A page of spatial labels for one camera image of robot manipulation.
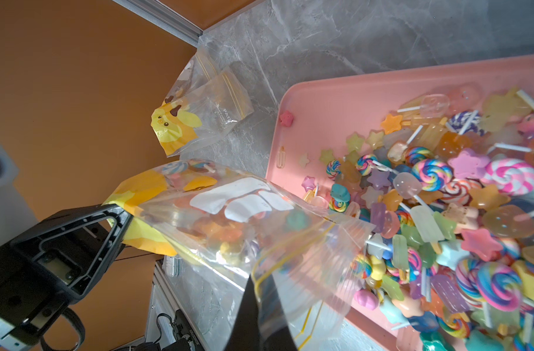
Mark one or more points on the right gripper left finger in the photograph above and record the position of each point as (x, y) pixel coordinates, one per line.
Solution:
(245, 335)

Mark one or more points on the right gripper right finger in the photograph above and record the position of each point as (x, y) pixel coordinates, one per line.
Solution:
(275, 333)

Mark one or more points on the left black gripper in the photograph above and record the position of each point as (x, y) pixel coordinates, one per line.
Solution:
(90, 237)

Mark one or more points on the ziploc bag with candies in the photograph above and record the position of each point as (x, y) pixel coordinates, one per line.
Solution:
(202, 107)
(240, 226)

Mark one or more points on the pink plastic tray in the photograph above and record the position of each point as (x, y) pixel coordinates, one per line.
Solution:
(440, 161)

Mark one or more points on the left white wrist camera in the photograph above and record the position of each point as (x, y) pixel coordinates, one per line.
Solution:
(15, 214)

